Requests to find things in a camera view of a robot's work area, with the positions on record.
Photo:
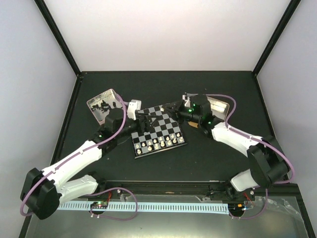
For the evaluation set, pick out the gold tin box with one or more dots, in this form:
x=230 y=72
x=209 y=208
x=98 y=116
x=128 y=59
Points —
x=219 y=108

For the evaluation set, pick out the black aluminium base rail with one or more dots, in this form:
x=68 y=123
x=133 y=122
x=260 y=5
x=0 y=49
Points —
x=216 y=190

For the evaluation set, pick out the light blue slotted cable duct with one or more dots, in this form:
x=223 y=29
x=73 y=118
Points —
x=156 y=207

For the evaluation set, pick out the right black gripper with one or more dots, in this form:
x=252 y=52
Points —
x=175 y=112

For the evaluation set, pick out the left black frame post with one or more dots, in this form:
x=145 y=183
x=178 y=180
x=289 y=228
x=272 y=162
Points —
x=44 y=10

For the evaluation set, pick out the small circuit board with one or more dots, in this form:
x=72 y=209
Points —
x=239 y=207
x=99 y=205

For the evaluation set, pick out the left small circuit board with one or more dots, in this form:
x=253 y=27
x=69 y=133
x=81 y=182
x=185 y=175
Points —
x=99 y=205

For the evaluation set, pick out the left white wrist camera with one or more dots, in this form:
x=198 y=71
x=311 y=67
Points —
x=133 y=106

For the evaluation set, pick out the right small circuit board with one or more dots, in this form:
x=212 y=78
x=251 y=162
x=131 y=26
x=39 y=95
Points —
x=239 y=207

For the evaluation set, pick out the black and silver chessboard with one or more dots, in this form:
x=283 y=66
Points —
x=163 y=126

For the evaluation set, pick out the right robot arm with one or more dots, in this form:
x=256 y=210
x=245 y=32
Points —
x=267 y=163

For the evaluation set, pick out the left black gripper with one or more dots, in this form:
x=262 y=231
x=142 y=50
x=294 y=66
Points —
x=146 y=127

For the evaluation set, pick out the pink tin box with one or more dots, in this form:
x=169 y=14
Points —
x=102 y=104

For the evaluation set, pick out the right black frame post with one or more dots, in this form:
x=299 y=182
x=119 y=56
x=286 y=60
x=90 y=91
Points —
x=283 y=22

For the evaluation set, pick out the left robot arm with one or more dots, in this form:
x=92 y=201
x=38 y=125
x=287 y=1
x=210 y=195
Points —
x=44 y=190

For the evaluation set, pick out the black frame post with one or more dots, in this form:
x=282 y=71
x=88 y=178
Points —
x=283 y=22
x=44 y=10

